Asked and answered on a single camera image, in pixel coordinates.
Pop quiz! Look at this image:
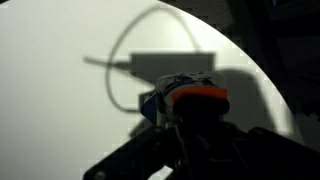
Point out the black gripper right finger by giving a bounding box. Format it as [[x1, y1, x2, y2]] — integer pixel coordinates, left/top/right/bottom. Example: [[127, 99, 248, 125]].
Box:
[[206, 123, 320, 180]]

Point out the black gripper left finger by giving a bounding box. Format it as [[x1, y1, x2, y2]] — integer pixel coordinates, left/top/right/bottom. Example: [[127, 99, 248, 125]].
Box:
[[82, 125, 184, 180]]

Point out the letter A toy block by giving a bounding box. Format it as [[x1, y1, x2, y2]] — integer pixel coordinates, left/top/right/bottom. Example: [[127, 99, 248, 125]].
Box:
[[139, 71, 232, 128]]

